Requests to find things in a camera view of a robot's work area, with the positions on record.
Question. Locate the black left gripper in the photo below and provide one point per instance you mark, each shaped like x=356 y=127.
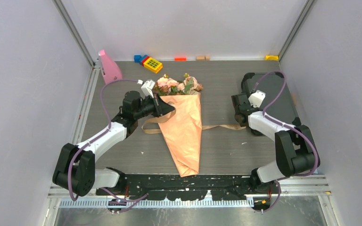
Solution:
x=160 y=108

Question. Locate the peach wrapping paper sheet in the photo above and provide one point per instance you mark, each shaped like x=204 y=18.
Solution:
x=182 y=133

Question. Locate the pink and brown rose stem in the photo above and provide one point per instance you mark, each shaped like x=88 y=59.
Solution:
x=189 y=85

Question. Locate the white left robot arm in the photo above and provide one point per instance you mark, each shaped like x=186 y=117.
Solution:
x=75 y=169

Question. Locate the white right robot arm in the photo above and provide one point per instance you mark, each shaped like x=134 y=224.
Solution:
x=295 y=152

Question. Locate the dark grey hard case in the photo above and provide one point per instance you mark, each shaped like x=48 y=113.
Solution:
x=283 y=107

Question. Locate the yellow toy brick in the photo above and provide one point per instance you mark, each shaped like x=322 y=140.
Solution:
x=153 y=65

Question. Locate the orange flat block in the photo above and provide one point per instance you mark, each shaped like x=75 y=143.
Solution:
x=180 y=59

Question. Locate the yellow corner block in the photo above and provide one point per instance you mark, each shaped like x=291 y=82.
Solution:
x=271 y=58

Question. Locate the red toy brick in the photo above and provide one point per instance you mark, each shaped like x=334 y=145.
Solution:
x=144 y=59

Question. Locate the blue toy brick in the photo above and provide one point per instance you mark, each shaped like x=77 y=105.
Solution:
x=140 y=58

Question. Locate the pink plastic wedge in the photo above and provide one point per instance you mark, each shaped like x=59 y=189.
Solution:
x=109 y=68

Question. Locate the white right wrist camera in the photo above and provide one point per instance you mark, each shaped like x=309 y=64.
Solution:
x=256 y=98

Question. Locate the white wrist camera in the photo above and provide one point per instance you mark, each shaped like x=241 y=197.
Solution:
x=256 y=98
x=146 y=87

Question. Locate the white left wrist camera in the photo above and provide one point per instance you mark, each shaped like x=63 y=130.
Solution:
x=146 y=87

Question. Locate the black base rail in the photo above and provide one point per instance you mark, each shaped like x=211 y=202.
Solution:
x=158 y=187

